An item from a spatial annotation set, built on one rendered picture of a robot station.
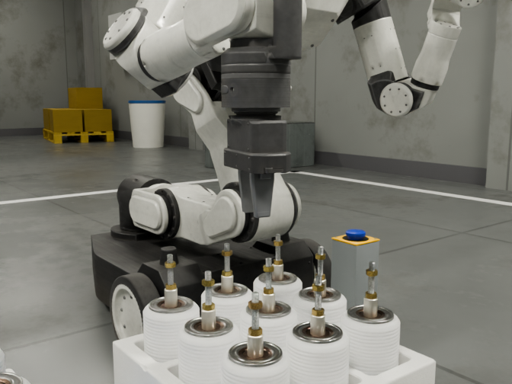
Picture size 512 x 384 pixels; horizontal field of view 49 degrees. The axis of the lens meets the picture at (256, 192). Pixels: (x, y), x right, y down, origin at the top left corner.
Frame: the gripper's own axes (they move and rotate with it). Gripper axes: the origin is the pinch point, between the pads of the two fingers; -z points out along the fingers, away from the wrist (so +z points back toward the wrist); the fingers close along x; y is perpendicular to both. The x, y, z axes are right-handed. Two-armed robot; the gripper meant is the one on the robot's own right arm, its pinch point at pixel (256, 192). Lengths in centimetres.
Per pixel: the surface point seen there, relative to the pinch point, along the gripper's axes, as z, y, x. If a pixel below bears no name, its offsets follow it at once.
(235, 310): -24.8, 5.9, -21.0
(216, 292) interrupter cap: -22.4, 3.8, -24.8
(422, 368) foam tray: -30.2, 28.4, 1.6
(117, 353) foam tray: -31.2, -13.8, -26.7
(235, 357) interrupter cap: -22.5, -3.2, 0.2
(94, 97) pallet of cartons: 11, 111, -789
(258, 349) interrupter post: -21.5, -0.1, 1.0
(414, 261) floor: -48, 108, -92
